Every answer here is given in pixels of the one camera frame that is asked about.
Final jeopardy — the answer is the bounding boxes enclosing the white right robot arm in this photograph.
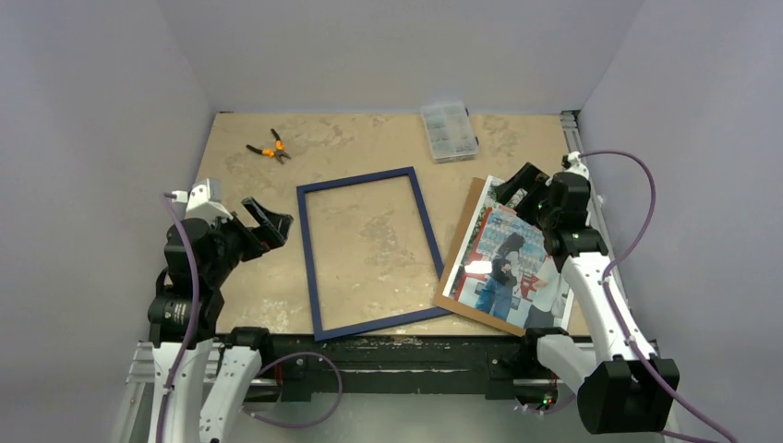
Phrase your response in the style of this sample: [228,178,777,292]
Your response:
[496,161,680,434]

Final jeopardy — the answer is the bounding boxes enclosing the colour photo print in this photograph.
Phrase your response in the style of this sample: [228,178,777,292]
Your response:
[442,175,573,330]

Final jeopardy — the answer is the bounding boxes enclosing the clear plastic screw box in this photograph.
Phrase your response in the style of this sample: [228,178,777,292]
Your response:
[420,101,479,163]

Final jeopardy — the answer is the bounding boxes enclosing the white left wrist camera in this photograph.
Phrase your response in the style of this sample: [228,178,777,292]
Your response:
[166,178,235,226]

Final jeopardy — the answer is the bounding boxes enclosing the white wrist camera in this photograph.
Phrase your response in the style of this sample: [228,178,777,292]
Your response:
[561,151,590,180]
[166,178,235,226]

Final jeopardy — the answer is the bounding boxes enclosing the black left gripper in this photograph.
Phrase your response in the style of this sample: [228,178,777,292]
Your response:
[205,196,291,284]

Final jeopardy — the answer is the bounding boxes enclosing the orange black pliers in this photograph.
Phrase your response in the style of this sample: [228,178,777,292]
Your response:
[246,128,292,164]

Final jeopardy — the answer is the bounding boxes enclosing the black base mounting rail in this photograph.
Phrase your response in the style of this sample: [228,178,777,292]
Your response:
[244,333,560,408]

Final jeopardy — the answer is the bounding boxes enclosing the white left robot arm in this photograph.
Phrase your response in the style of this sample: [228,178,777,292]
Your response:
[148,191,294,442]

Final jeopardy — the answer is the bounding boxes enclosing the blue wooden picture frame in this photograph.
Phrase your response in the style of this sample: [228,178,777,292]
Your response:
[296,166,450,341]

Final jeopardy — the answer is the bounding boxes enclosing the aluminium right side rail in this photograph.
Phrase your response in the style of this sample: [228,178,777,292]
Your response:
[560,110,632,307]

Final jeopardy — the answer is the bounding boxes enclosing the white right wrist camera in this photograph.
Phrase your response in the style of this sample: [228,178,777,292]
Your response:
[561,151,590,180]

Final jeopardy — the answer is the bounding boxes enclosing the brown cardboard backing board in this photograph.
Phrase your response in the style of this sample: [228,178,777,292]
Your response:
[432,178,525,337]

